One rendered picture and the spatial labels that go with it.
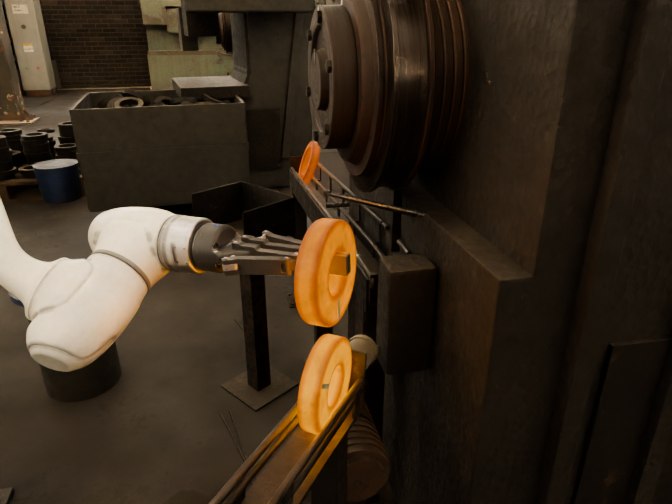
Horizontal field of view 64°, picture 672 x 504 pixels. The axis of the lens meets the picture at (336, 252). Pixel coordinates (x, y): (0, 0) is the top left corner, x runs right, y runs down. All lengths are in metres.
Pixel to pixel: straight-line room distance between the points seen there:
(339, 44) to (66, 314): 0.64
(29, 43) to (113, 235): 9.88
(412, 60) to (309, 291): 0.46
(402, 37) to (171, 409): 1.47
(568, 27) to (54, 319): 0.77
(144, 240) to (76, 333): 0.17
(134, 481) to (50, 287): 1.04
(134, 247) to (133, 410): 1.23
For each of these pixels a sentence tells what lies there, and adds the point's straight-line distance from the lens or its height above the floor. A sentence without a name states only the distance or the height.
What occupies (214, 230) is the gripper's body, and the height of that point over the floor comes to 0.94.
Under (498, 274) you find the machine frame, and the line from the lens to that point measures 0.86.
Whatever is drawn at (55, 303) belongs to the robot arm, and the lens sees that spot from 0.83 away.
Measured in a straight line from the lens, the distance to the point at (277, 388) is 2.01.
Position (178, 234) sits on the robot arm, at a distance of 0.84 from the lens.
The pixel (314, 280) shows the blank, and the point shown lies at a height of 0.92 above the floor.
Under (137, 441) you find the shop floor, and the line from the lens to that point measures 1.92.
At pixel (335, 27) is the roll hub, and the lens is 1.06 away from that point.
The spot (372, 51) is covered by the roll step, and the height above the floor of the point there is 1.18.
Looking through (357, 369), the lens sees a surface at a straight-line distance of 0.93.
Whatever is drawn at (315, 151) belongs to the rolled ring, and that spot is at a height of 0.74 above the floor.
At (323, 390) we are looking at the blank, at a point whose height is 0.73.
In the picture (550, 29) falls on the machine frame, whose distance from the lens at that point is 0.83.
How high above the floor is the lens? 1.23
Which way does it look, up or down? 24 degrees down
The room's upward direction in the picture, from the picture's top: straight up
